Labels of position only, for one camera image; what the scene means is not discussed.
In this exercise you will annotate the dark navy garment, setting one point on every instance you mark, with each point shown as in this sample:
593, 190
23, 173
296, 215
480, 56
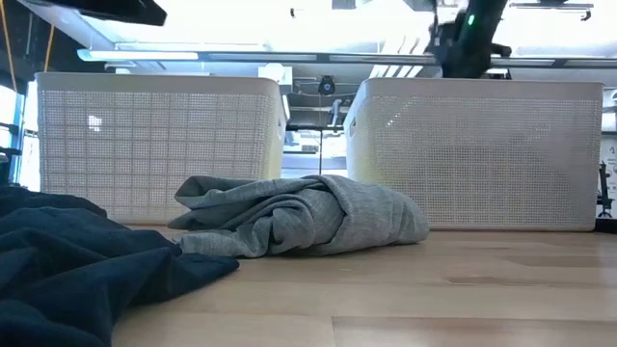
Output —
72, 265

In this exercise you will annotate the black overhead camera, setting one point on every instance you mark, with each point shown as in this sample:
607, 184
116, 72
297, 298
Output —
327, 86

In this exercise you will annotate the black office chair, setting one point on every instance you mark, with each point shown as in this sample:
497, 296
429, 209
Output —
605, 193

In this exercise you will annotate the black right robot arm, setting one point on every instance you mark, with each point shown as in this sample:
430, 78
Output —
470, 48

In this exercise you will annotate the long ceiling light fixture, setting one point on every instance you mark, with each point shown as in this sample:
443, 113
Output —
144, 55

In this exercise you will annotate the white ceiling device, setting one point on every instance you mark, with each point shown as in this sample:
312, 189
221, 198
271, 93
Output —
276, 73

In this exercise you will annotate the horizontal metal frame bar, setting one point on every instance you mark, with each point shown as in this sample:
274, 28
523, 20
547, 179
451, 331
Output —
337, 58

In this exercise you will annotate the white perforated plastic basket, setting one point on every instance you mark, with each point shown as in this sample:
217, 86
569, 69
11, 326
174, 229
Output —
159, 144
482, 154

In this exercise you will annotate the light grey knit sweater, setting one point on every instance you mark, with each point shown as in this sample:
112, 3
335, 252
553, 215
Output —
337, 217

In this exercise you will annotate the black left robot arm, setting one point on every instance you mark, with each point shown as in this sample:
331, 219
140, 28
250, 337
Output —
120, 9

